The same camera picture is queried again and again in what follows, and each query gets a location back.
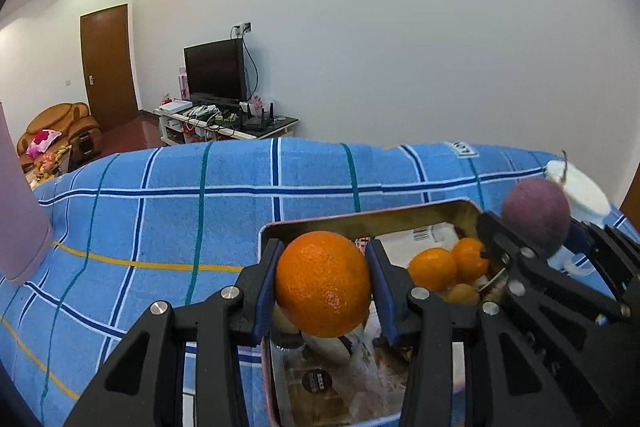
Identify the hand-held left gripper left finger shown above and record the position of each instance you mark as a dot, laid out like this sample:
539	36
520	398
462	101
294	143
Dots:
265	292

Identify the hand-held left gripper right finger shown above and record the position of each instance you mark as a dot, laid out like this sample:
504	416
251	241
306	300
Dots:
382	297

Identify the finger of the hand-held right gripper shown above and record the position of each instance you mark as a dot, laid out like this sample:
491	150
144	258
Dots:
495	239
607	257

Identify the small orange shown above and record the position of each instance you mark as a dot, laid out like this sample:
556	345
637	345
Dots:
432	268
470	257

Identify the purple passion fruit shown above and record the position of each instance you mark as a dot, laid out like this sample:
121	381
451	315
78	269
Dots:
535	214

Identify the large orange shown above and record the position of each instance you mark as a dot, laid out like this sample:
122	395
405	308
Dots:
322	282

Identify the small yellow-brown fruit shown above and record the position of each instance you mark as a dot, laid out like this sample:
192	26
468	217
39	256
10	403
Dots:
462	294

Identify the pink tin box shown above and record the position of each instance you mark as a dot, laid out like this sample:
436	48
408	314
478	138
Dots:
350	225

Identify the white mug with blue print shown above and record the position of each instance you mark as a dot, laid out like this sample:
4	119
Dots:
585	194

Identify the white television stand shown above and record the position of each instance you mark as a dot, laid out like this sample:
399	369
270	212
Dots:
225	127

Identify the black router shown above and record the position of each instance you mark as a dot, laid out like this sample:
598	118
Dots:
257	117

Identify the white set-top box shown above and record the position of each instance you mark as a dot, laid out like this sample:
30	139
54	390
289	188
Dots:
174	107

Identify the black television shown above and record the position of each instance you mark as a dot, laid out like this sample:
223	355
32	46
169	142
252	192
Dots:
215	69

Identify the lilac electric kettle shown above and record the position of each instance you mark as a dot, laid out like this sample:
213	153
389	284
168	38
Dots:
20	217

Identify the orange leather sofa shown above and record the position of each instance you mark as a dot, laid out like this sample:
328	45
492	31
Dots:
60	127

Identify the brown wooden door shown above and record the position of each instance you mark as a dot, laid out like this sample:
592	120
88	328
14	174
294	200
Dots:
107	67

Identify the wooden door frame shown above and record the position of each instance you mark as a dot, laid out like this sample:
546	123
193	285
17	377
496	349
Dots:
632	192

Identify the wall power socket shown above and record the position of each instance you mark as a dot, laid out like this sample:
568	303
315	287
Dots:
242	27

